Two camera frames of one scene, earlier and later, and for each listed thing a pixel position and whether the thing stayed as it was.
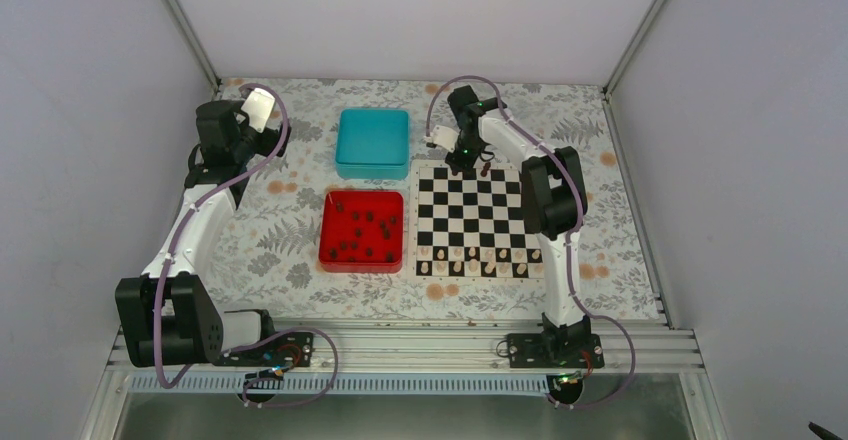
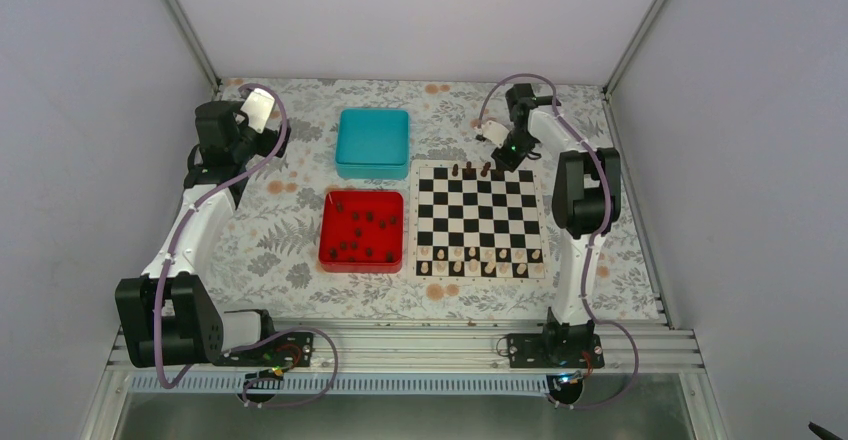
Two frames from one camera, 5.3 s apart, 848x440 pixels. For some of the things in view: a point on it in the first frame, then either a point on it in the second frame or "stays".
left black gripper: x=268 y=145 stays
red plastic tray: x=361 y=231 stays
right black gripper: x=462 y=165 to x=507 y=163
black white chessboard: x=470 y=224 stays
